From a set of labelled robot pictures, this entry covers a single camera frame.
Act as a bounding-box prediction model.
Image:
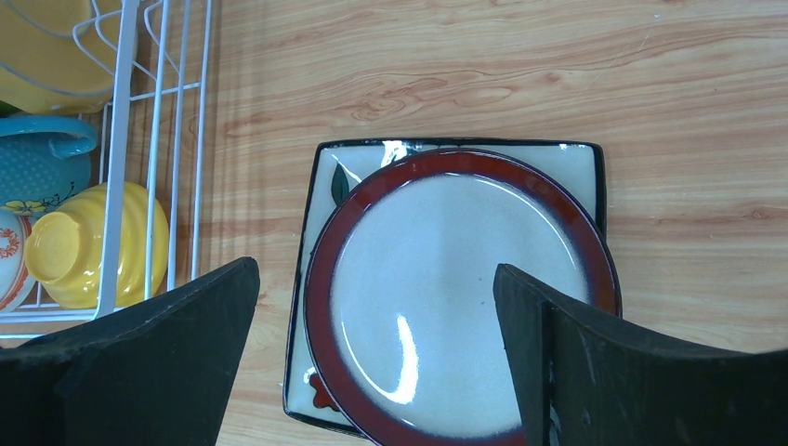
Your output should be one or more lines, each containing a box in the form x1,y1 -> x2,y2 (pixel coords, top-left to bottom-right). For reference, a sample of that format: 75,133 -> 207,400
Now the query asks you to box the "yellow ribbed bowl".
24,181 -> 149,309

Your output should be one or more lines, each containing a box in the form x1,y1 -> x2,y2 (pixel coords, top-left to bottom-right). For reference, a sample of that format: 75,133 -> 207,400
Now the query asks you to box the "round red rimmed plate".
304,149 -> 622,445

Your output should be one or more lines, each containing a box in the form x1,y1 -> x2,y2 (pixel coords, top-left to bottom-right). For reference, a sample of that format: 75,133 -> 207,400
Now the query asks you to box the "white wire dish rack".
1,1 -> 217,347

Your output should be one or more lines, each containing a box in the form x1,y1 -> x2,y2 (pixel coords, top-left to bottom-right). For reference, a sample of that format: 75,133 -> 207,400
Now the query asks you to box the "yellow polka dot plate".
1,1 -> 124,115

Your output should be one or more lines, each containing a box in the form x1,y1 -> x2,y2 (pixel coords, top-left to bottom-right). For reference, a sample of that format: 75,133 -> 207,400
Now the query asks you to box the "teal floral mug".
1,115 -> 99,216

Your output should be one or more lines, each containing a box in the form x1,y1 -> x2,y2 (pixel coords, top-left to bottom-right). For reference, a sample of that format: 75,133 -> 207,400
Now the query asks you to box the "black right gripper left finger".
1,257 -> 260,445

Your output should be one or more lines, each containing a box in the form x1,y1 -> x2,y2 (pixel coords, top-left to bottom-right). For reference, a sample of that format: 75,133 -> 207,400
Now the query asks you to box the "square floral plate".
282,138 -> 607,437

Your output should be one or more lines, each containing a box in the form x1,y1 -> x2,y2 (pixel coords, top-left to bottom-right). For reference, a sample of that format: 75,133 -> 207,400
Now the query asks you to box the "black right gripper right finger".
493,264 -> 787,445

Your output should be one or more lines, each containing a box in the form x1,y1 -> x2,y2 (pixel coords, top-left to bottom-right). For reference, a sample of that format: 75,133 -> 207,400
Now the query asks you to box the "white orange patterned bowl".
0,211 -> 35,312

